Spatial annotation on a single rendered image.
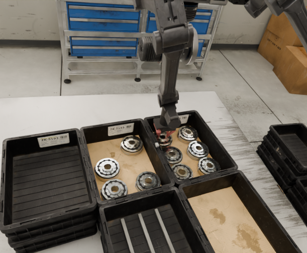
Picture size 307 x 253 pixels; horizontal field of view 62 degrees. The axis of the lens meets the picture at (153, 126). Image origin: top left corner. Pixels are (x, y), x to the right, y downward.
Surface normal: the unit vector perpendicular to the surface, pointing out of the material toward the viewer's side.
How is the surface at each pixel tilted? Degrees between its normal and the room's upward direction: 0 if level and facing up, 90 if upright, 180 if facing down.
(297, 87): 91
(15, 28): 90
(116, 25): 90
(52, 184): 0
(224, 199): 0
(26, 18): 90
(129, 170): 0
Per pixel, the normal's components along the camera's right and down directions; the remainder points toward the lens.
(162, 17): 0.12, 0.15
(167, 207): 0.13, -0.72
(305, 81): 0.02, 0.68
